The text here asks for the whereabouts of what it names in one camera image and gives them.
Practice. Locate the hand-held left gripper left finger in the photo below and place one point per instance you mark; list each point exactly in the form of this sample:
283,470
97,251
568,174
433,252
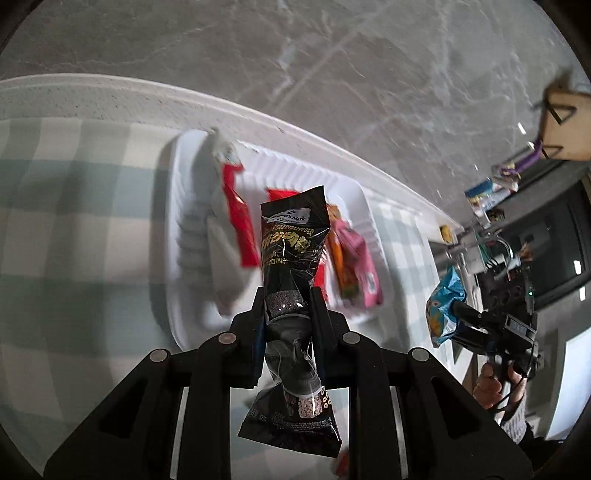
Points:
212,369

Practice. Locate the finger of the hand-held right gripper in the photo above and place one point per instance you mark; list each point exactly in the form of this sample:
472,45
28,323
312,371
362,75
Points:
471,344
471,312

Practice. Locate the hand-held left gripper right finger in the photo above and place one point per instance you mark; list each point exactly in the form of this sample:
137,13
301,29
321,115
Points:
369,378

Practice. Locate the blue snack packet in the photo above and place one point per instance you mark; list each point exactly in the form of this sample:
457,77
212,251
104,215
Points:
443,300

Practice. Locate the white plastic tray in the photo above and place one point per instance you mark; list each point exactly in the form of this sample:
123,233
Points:
194,300

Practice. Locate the pink snack packet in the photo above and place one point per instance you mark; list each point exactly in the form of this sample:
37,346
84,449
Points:
364,267

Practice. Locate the orange snack packet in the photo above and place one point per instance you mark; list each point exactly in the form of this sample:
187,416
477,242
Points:
339,258

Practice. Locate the black snack packet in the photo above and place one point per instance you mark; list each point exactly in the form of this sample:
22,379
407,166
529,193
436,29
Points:
291,240

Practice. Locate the red snack packet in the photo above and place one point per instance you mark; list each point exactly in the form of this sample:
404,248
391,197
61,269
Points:
238,217

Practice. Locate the white red printed packet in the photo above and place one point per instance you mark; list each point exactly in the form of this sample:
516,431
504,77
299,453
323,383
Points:
277,194

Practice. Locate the person's right forearm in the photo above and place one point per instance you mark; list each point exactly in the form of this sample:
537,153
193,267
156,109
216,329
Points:
515,424

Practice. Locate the person's right hand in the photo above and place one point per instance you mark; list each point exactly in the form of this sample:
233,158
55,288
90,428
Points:
489,385

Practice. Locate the yellow sponge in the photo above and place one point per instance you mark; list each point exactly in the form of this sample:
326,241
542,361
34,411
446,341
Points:
445,233

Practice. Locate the purple peeler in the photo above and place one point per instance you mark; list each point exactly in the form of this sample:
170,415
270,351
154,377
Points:
521,164

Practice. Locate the green white checked tablecloth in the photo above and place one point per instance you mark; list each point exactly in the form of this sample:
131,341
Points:
69,207

